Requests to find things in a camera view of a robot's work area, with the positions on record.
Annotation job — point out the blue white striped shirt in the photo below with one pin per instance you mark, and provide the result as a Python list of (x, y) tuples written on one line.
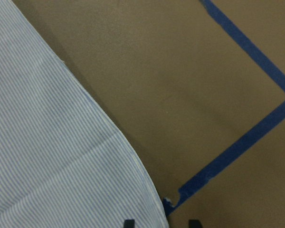
[(63, 162)]

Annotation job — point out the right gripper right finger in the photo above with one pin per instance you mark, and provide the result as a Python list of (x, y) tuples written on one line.
[(195, 223)]

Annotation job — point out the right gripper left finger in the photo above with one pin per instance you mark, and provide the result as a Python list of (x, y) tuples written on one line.
[(128, 223)]

